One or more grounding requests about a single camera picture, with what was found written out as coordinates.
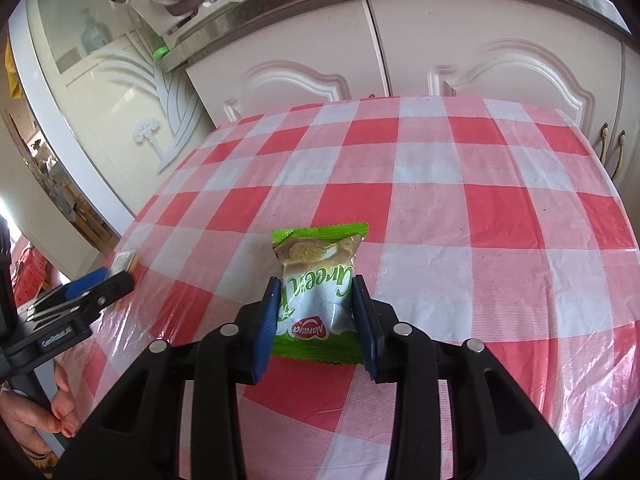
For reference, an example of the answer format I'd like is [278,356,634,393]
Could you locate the red plastic bag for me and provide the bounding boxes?
[12,245,48,307]

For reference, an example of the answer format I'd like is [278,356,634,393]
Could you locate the person's left hand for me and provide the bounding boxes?
[1,362,80,457]

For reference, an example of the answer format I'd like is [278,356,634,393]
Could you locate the grey green foil packet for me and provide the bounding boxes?
[107,250,138,276]

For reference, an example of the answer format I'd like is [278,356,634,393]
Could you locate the frosted glass sliding door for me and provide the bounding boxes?
[9,0,214,234]

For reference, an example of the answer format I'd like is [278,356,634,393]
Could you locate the yellow hanging cloth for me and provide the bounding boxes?
[4,41,24,100]

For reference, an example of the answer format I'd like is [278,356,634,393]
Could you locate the green white snack packet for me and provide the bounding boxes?
[271,222,369,365]

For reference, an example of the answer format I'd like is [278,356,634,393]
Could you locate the small green round lid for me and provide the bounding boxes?
[152,47,169,60]

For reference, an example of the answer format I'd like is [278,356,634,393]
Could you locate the white kitchen cabinets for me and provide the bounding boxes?
[188,0,639,200]

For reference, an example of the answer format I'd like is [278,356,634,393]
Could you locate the red white checkered tablecloth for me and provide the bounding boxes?
[63,96,639,474]

